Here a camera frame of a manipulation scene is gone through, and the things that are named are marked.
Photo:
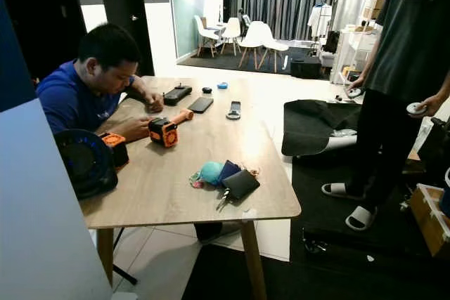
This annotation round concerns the seated person in blue shirt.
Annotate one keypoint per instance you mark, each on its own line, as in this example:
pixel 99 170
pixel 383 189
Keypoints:
pixel 70 100

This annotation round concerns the blue white partition panel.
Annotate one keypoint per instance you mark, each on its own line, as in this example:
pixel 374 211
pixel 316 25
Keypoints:
pixel 35 209

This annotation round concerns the round black speaker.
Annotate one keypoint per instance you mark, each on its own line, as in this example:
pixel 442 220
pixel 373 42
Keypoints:
pixel 81 166

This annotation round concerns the small orange black box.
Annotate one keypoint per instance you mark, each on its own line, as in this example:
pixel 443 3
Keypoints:
pixel 116 151

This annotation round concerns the black door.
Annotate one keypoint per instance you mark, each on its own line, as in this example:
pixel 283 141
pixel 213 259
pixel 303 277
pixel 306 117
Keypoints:
pixel 123 5

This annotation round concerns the light wooden table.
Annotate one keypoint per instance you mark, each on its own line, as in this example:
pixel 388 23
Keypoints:
pixel 176 173

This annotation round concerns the black handheld controller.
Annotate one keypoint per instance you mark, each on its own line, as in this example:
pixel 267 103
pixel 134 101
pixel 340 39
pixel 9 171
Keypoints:
pixel 178 95

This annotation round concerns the black smartphone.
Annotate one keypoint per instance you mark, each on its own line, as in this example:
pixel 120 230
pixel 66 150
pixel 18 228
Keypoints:
pixel 200 105

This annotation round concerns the small black round cap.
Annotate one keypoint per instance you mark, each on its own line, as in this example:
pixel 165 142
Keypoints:
pixel 207 90

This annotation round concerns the small blue round cap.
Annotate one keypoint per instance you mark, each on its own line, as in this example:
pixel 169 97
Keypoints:
pixel 222 85

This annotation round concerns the white chair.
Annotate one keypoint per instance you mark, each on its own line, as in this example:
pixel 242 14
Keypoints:
pixel 252 34
pixel 231 30
pixel 275 45
pixel 205 31

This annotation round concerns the dark blue wallet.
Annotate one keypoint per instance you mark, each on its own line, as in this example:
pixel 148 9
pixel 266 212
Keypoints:
pixel 228 171

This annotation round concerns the black rug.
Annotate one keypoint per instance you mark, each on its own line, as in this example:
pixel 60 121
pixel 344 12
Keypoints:
pixel 225 62

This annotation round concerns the black floor box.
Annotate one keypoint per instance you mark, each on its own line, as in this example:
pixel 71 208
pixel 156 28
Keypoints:
pixel 305 67

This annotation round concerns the black cloth cover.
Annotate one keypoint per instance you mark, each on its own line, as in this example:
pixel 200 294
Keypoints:
pixel 313 124

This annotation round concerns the metal clothes rack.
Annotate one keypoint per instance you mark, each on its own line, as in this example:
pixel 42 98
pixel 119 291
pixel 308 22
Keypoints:
pixel 298 12

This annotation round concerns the white shirt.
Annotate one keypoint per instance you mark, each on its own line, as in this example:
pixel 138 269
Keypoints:
pixel 320 20

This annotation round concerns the black backpack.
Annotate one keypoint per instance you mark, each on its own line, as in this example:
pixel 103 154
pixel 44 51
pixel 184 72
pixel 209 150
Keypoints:
pixel 332 41

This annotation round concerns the white hand controller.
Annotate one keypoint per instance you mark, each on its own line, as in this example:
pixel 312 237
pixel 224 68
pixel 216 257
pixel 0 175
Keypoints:
pixel 416 109
pixel 354 93

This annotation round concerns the white shelf unit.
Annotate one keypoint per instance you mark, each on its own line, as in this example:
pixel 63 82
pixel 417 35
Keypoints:
pixel 355 48

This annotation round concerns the standing person in dark clothes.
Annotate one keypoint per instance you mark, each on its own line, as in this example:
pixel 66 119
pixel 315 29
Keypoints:
pixel 411 40

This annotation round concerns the wooden box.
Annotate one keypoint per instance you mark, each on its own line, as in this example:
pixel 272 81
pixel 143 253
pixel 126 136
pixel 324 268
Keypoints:
pixel 425 216

